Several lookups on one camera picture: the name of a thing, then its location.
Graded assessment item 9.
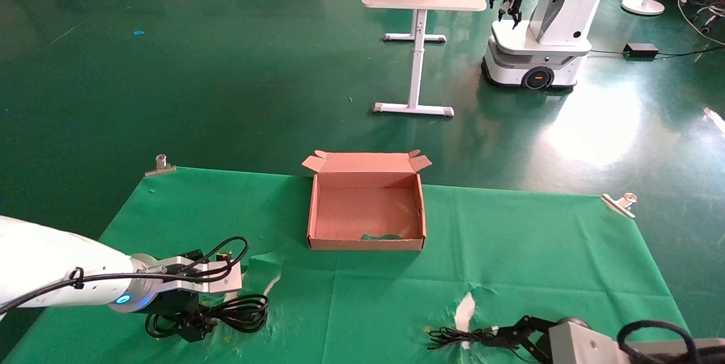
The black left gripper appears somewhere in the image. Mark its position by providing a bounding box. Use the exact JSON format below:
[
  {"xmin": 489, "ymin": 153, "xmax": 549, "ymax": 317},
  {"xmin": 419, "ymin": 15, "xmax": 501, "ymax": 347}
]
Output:
[{"xmin": 144, "ymin": 292, "xmax": 219, "ymax": 343}]

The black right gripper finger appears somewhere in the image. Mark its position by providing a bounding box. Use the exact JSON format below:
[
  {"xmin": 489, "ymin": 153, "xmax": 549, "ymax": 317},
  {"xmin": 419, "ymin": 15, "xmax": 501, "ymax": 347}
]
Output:
[
  {"xmin": 481, "ymin": 315, "xmax": 558, "ymax": 348},
  {"xmin": 510, "ymin": 344, "xmax": 551, "ymax": 364}
]

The black power cable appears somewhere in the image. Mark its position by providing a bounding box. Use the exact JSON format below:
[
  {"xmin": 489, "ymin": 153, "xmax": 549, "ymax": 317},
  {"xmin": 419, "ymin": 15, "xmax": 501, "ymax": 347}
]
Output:
[{"xmin": 144, "ymin": 294, "xmax": 270, "ymax": 340}]

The black wired computer mouse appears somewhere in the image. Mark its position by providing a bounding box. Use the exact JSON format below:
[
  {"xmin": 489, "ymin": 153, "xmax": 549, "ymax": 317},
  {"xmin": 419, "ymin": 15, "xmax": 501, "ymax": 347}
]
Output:
[{"xmin": 428, "ymin": 326, "xmax": 499, "ymax": 351}]

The open brown cardboard box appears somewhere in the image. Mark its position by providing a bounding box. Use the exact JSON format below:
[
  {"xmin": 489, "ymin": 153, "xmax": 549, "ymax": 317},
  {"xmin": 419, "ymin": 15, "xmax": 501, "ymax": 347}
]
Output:
[{"xmin": 301, "ymin": 150, "xmax": 432, "ymax": 251}]

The metal binder clip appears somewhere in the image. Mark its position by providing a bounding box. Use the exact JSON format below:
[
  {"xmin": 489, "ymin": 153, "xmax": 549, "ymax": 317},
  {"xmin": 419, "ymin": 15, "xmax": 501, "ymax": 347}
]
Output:
[
  {"xmin": 601, "ymin": 192, "xmax": 638, "ymax": 219},
  {"xmin": 145, "ymin": 154, "xmax": 176, "ymax": 177}
]

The green tablecloth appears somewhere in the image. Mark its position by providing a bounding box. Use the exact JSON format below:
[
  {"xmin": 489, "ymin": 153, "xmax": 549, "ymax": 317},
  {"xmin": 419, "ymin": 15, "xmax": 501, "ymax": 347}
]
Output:
[{"xmin": 3, "ymin": 167, "xmax": 689, "ymax": 364}]

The black power adapter brick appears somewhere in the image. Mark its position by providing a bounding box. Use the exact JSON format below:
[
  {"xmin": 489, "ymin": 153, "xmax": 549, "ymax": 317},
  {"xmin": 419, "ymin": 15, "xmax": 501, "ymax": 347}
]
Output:
[{"xmin": 624, "ymin": 43, "xmax": 659, "ymax": 59}]

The white wheeled background robot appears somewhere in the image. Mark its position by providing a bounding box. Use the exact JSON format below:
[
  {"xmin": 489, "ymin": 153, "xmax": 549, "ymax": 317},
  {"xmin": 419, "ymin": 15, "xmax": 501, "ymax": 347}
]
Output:
[{"xmin": 481, "ymin": 0, "xmax": 618, "ymax": 91}]

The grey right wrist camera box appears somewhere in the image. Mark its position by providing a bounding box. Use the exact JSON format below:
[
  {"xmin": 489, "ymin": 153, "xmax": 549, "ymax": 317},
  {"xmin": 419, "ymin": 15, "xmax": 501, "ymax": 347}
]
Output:
[{"xmin": 548, "ymin": 318, "xmax": 632, "ymax": 364}]

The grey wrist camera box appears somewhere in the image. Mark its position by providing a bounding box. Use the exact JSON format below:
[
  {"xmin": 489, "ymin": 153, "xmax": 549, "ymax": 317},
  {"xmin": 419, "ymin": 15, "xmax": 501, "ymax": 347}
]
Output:
[
  {"xmin": 164, "ymin": 250, "xmax": 243, "ymax": 294},
  {"xmin": 548, "ymin": 318, "xmax": 632, "ymax": 364}
]

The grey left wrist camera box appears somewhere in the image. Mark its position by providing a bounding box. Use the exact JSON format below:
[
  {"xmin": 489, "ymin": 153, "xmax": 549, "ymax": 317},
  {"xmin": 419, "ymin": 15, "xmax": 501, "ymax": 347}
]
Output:
[{"xmin": 164, "ymin": 250, "xmax": 243, "ymax": 294}]

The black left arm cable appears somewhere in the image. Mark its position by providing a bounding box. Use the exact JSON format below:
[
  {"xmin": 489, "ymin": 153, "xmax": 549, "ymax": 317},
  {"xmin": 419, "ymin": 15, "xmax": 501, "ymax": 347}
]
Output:
[{"xmin": 0, "ymin": 236, "xmax": 250, "ymax": 316}]

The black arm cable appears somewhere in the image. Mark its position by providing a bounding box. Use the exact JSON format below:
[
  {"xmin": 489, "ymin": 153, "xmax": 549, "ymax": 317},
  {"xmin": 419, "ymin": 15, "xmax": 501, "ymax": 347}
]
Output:
[
  {"xmin": 617, "ymin": 320, "xmax": 725, "ymax": 364},
  {"xmin": 0, "ymin": 236, "xmax": 250, "ymax": 316}
]

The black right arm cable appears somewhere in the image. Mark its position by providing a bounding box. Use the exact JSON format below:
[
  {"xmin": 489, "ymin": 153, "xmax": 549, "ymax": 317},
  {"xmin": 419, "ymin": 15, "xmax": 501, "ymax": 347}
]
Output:
[{"xmin": 617, "ymin": 320, "xmax": 725, "ymax": 364}]

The black floor cable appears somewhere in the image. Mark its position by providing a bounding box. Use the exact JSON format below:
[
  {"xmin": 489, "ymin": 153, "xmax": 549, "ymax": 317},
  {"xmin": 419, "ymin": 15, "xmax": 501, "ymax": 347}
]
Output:
[{"xmin": 589, "ymin": 46, "xmax": 725, "ymax": 59}]

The white floor cable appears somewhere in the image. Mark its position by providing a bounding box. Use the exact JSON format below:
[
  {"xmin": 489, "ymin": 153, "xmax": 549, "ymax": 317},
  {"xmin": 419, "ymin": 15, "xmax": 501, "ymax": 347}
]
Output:
[{"xmin": 674, "ymin": 0, "xmax": 725, "ymax": 46}]

